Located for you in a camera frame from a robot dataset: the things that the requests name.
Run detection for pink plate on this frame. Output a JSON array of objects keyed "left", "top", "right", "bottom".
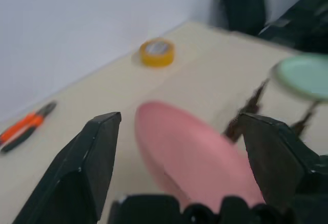
[{"left": 134, "top": 100, "right": 266, "bottom": 209}]

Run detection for wooden dish rack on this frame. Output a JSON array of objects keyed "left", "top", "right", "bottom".
[{"left": 222, "top": 77, "right": 322, "bottom": 142}]

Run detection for yellow tape roll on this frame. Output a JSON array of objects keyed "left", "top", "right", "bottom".
[{"left": 139, "top": 37, "right": 175, "bottom": 68}]

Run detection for green plate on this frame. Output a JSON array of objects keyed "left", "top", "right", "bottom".
[{"left": 271, "top": 54, "right": 328, "bottom": 101}]

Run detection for black upright stand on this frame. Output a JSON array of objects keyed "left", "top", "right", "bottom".
[{"left": 212, "top": 0, "right": 267, "bottom": 36}]

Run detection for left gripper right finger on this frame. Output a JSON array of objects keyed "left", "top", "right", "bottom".
[{"left": 238, "top": 113, "right": 328, "bottom": 212}]

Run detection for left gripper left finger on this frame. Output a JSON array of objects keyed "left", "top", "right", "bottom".
[{"left": 12, "top": 111, "right": 121, "bottom": 224}]

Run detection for orange and black pliers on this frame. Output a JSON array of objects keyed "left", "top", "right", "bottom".
[{"left": 0, "top": 100, "right": 57, "bottom": 154}]

